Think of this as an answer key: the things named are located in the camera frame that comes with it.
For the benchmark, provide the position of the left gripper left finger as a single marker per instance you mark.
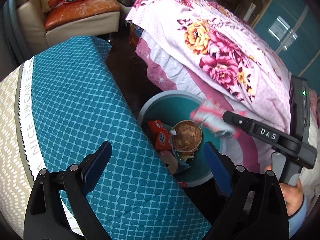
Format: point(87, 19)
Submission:
point(45, 217)

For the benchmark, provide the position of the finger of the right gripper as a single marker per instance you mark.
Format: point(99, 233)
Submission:
point(243, 123)

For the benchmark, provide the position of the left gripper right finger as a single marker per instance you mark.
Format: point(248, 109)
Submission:
point(255, 206)

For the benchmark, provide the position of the pink silver snack wrapper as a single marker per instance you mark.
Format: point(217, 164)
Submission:
point(209, 114)

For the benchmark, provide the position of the brown paper bowl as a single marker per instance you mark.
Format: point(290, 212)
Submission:
point(188, 136)

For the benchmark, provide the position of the orange Ovaltine packet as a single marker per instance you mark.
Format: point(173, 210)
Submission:
point(160, 137)

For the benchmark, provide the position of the white blue wrapper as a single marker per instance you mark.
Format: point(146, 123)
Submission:
point(182, 165)

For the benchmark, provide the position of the pink cartoon paper cup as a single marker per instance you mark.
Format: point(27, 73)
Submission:
point(169, 161)

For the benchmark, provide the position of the teal plastic trash bin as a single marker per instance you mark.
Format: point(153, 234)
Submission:
point(173, 108)

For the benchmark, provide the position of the person's right hand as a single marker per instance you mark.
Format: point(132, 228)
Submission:
point(293, 196)

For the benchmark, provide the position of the pink floral quilt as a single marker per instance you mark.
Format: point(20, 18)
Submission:
point(200, 47)

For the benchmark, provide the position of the teal glass wardrobe door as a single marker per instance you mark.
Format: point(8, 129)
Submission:
point(291, 30)

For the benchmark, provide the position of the teal patterned mattress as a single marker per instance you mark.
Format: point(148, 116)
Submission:
point(60, 106)

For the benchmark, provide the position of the grey window curtain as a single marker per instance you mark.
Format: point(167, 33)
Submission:
point(13, 34)

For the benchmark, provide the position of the cream leather armchair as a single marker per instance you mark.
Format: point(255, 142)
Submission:
point(31, 20)

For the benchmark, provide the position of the orange seat cushion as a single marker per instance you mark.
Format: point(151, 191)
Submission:
point(79, 10)

